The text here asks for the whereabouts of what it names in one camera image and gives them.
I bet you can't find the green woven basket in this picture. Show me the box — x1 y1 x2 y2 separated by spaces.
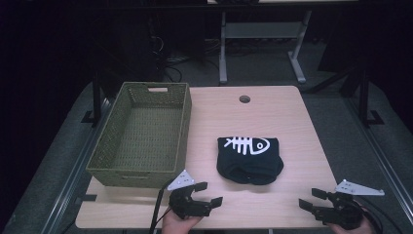
85 81 193 190

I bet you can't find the black fishbone print garment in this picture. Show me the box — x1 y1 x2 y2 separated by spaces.
215 136 285 186

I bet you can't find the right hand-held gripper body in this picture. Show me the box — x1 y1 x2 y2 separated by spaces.
314 178 386 231

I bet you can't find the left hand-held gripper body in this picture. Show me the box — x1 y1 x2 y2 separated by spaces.
167 169 212 219

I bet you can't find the grey metal floor rail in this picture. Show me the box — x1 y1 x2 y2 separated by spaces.
344 97 413 225
40 97 115 234

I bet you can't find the person's right hand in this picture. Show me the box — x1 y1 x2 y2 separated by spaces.
326 202 377 234

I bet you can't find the grey metal desk frame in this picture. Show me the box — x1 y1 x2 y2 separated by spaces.
218 9 314 86

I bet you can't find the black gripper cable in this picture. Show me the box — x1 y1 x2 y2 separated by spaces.
355 196 405 234
148 179 176 234

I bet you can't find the tangle of floor cables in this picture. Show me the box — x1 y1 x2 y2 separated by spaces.
147 18 222 84

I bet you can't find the person's left hand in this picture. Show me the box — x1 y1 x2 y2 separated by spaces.
161 209 204 234

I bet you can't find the black metal stand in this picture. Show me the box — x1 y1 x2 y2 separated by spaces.
356 62 386 129
80 72 106 129

